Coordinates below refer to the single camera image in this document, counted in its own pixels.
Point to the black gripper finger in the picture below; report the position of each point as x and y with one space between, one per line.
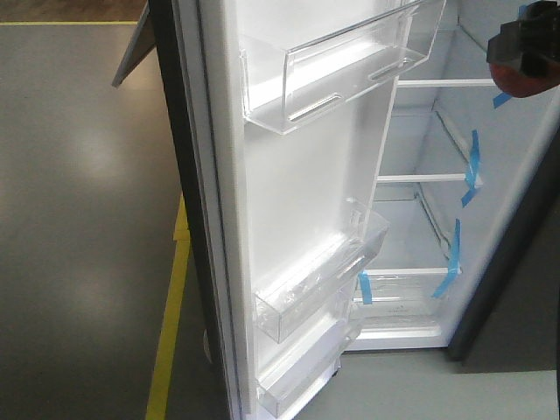
530 43

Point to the red yellow apple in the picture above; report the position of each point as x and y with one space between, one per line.
518 85

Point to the grey side-by-side fridge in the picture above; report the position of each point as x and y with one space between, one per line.
460 158

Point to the clear fridge crisper drawer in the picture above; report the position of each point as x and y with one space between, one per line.
400 303

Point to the clear upper door bin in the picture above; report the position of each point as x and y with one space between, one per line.
301 59

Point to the clear door bin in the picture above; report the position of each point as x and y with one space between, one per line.
294 293
301 59
290 376

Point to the clear middle door bin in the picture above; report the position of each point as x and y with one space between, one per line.
294 293

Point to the sign stand with round base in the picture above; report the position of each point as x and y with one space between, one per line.
141 43

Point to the clear lower door bin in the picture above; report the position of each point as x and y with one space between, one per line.
290 376

